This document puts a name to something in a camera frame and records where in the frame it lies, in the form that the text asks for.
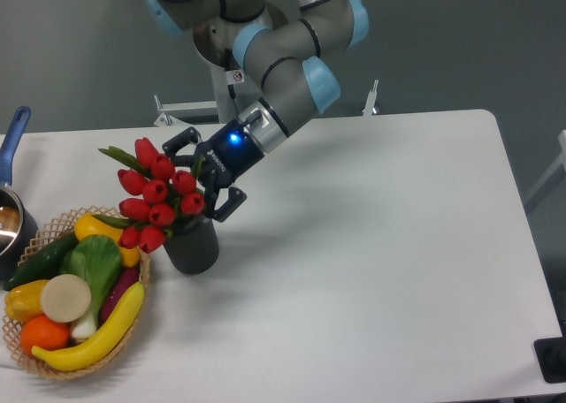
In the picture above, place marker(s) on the yellow bell pepper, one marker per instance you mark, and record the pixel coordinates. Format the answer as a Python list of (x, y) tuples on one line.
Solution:
[(23, 302)]

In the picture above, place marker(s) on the yellow banana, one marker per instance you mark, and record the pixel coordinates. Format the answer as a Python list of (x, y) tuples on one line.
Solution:
[(105, 339)]

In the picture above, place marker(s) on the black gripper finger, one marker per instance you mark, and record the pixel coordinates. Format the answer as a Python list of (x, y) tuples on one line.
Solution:
[(172, 147), (235, 198)]

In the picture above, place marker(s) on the green bok choy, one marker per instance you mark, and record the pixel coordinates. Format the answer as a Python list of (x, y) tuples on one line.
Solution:
[(98, 261)]

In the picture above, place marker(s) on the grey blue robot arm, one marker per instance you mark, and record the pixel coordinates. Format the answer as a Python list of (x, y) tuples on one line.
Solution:
[(285, 62)]

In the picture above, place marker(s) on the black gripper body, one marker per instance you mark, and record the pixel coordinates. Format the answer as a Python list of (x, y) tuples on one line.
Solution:
[(227, 154)]

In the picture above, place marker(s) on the blue handled saucepan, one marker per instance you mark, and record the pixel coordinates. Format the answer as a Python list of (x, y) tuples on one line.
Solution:
[(18, 226)]

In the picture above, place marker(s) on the green cucumber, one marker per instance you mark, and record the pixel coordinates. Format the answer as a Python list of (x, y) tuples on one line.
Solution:
[(43, 264)]

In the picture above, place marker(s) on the yellow squash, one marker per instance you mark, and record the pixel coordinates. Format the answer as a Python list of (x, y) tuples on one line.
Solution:
[(87, 225)]

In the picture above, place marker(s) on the purple sweet potato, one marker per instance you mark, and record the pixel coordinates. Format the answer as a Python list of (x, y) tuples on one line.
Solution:
[(127, 278)]

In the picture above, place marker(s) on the beige round disc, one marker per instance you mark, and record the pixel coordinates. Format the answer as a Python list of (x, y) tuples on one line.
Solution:
[(65, 298)]

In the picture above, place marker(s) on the black device at edge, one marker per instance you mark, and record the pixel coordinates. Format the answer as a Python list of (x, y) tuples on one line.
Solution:
[(551, 358)]

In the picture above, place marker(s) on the white frame at right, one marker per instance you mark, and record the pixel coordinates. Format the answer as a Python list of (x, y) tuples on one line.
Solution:
[(548, 180)]

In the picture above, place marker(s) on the red tulip bouquet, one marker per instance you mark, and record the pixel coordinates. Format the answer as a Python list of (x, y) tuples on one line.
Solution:
[(162, 197)]

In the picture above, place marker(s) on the orange fruit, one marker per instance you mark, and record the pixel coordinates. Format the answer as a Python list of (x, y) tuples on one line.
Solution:
[(45, 333)]

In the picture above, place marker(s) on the dark grey ribbed vase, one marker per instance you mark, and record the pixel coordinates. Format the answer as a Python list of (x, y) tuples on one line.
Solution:
[(193, 248)]

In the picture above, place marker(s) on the woven wicker basket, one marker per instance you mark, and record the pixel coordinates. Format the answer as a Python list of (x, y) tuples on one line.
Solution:
[(53, 230)]

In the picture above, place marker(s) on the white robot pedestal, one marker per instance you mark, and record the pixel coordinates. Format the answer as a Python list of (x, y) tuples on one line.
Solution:
[(232, 91)]

